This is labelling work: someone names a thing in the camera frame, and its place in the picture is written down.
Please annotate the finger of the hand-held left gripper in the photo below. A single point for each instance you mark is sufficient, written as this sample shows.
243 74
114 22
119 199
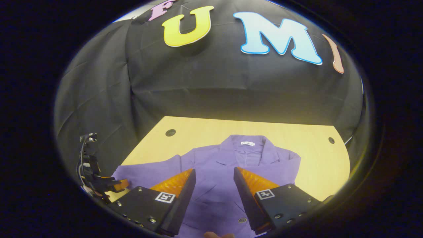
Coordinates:
120 185

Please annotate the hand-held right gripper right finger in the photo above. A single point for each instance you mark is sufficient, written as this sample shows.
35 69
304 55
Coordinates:
246 201

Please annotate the purple jacket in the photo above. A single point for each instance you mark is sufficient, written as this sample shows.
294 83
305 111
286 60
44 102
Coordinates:
214 158

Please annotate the black backdrop cloth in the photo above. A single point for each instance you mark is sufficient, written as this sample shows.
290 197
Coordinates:
198 76

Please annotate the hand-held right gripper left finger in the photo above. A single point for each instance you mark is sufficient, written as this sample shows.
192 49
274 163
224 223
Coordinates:
183 205

